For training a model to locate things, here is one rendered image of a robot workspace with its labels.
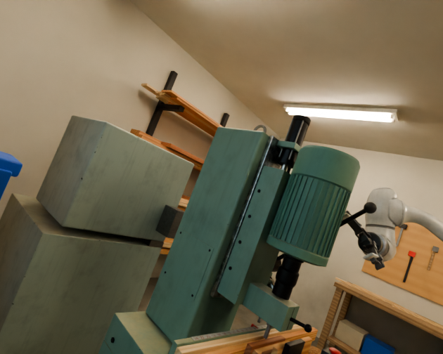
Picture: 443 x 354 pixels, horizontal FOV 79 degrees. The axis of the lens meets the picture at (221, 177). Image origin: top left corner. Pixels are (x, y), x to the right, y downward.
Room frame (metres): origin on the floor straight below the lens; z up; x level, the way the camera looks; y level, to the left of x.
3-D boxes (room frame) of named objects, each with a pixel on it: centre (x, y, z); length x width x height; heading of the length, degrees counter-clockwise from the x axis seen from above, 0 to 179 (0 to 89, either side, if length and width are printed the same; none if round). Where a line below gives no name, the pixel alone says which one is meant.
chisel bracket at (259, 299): (0.80, -0.27, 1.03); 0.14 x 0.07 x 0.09; 45
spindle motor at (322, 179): (0.79, -0.28, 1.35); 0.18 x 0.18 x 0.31
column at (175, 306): (0.99, -0.07, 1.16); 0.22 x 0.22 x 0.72; 45
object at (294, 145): (0.88, -0.18, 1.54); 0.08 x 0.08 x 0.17; 45
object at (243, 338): (0.79, -0.26, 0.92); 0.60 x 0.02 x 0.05; 135
